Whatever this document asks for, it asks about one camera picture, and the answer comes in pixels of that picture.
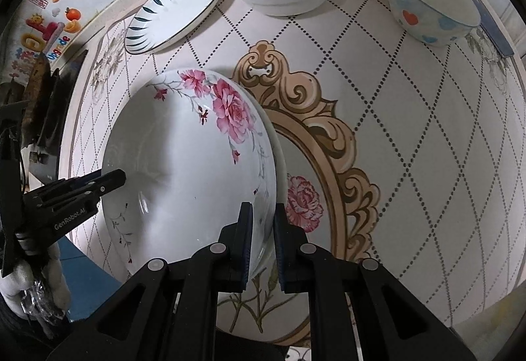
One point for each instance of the white plate with blue stripes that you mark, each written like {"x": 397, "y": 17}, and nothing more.
{"x": 176, "y": 12}

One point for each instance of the dark frying pan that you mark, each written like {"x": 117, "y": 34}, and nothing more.
{"x": 35, "y": 98}

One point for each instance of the blue smartphone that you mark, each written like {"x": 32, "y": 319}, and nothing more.
{"x": 491, "y": 22}

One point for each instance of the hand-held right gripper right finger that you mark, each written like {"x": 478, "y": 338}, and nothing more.
{"x": 280, "y": 246}

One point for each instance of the colourful wall stickers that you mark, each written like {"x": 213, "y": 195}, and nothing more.
{"x": 45, "y": 26}

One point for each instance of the printed floral tablecloth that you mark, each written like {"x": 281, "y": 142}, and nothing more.
{"x": 370, "y": 139}

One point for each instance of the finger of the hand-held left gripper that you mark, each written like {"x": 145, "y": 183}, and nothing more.
{"x": 111, "y": 181}

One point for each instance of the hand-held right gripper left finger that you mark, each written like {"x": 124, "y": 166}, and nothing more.
{"x": 246, "y": 238}

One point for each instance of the white plate with pink flowers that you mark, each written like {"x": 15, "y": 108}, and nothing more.
{"x": 185, "y": 188}

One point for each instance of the person's left hand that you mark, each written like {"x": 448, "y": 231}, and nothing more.
{"x": 55, "y": 279}

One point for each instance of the black induction cooktop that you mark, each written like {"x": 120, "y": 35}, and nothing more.
{"x": 61, "y": 106}

